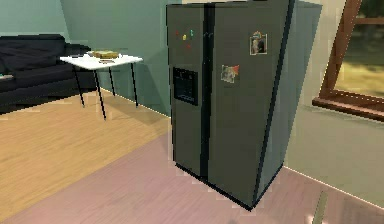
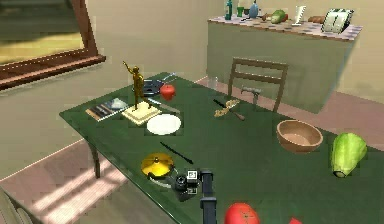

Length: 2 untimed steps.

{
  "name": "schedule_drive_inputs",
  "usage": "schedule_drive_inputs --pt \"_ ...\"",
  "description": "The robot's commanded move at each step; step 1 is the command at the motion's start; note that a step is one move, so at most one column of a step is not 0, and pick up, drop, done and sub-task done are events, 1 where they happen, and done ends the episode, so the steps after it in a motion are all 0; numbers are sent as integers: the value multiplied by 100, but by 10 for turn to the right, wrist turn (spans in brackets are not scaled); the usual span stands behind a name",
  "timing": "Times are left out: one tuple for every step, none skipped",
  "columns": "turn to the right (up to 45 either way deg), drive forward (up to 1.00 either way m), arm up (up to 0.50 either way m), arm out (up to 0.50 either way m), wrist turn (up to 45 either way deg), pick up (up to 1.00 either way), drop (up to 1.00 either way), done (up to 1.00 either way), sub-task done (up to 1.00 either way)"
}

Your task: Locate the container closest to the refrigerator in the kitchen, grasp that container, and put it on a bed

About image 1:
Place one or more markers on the grey two-door refrigerator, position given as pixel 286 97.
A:
pixel 240 126

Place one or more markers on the photo magnet with red corner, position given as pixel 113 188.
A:
pixel 229 73

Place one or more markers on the framed photo fridge magnet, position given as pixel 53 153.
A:
pixel 258 43

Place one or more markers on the small brown flat object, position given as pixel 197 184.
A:
pixel 106 61

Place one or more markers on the white table with black legs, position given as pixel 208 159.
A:
pixel 96 62

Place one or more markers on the black sofa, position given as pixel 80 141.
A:
pixel 30 71

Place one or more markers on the brown framed window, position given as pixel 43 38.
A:
pixel 358 56

